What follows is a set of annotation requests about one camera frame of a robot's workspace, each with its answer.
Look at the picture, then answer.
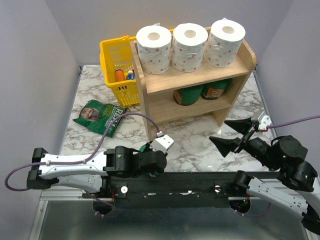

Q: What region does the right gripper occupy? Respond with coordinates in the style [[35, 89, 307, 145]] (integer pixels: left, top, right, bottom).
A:
[[208, 115, 280, 170]]

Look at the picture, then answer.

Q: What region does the green brown roll front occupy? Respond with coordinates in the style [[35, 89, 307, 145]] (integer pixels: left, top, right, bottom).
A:
[[201, 78, 231, 100]]

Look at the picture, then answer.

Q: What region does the floral paper towel roll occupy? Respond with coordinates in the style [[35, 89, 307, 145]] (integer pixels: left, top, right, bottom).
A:
[[204, 18, 246, 68], [136, 25, 172, 75], [171, 23, 208, 73]]

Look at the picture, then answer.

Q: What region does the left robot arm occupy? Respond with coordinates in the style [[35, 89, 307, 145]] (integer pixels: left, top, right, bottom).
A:
[[26, 146, 167, 198]]

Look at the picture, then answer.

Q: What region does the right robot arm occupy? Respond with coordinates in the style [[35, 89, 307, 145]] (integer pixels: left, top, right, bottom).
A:
[[209, 112, 320, 235]]

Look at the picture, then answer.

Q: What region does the wooden two-tier shelf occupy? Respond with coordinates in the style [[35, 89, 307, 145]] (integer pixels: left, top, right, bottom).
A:
[[130, 40, 257, 127]]

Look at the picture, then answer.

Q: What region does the green crisps bag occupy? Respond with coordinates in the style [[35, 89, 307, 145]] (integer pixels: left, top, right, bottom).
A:
[[73, 99, 127, 135]]

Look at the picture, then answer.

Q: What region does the blue white bottle in basket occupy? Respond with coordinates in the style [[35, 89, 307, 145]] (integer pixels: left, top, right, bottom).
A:
[[126, 70, 136, 80]]

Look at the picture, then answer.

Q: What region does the orange bottle in basket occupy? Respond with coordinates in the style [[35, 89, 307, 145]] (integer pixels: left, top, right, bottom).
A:
[[114, 69, 126, 82]]

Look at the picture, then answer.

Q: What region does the yellow plastic shopping basket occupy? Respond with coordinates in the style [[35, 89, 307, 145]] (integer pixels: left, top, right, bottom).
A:
[[99, 28, 176, 108]]

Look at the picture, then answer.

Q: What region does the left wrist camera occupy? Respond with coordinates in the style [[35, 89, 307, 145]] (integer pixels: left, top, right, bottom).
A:
[[150, 131, 175, 154]]

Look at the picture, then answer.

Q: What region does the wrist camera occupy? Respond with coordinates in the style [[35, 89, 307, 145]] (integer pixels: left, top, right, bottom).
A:
[[150, 131, 175, 154], [250, 111, 272, 132]]

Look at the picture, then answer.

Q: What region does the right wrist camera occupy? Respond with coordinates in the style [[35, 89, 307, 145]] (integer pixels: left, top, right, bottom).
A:
[[250, 111, 272, 132]]

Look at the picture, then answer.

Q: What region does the black front rail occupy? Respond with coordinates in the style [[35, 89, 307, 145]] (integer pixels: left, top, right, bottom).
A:
[[96, 172, 237, 209]]

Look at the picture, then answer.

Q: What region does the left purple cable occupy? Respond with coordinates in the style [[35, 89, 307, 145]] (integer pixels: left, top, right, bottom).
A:
[[4, 112, 161, 218]]

